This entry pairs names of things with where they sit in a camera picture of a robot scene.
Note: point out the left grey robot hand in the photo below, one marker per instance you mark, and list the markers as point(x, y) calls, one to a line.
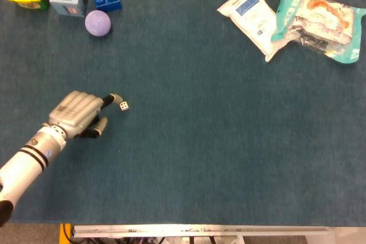
point(75, 112)

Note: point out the small white die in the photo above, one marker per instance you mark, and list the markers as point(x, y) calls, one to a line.
point(124, 106)

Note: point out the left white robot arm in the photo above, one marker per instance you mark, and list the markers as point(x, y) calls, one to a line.
point(27, 161)

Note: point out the purple ball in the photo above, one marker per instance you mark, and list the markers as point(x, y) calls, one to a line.
point(97, 23)

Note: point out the green felt table mat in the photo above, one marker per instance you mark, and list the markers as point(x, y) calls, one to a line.
point(183, 112)

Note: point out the white blue-printed pouch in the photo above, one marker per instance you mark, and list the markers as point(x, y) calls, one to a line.
point(251, 18)

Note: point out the teal snack bag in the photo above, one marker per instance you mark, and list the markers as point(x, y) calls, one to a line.
point(317, 24)

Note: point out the yellow frame bracket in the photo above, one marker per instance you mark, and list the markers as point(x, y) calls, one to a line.
point(63, 234)

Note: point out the aluminium frame rail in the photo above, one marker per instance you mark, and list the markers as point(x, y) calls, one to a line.
point(200, 231)

